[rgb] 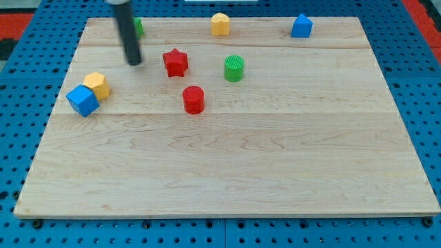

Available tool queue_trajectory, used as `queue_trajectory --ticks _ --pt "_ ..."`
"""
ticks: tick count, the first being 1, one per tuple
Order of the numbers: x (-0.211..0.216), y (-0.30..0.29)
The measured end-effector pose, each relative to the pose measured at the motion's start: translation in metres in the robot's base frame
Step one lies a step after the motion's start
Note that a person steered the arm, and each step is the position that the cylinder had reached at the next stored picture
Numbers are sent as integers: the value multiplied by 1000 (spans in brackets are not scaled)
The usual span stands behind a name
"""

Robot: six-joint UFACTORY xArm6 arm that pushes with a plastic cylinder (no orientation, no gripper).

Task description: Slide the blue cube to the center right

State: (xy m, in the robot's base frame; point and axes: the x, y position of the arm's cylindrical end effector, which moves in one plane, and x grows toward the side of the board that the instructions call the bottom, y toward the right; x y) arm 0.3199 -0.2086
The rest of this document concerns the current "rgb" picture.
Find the red star block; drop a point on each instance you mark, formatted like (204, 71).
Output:
(176, 63)

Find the green cylinder block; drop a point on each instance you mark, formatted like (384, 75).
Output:
(234, 68)

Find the yellow hexagonal block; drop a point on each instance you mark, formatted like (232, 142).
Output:
(98, 83)

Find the blue cube block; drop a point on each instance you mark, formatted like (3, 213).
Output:
(82, 100)

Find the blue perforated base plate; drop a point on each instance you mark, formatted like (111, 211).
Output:
(33, 75)

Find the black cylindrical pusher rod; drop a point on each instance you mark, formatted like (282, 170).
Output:
(124, 19)

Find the red cylinder block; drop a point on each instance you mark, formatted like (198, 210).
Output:
(193, 99)

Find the light wooden board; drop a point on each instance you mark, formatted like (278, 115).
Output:
(311, 131)

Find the blue pentagon block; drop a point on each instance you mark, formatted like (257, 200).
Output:
(302, 27)

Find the green block behind rod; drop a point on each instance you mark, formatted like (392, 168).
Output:
(138, 27)

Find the yellow heart block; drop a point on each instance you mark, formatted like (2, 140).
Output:
(220, 24)

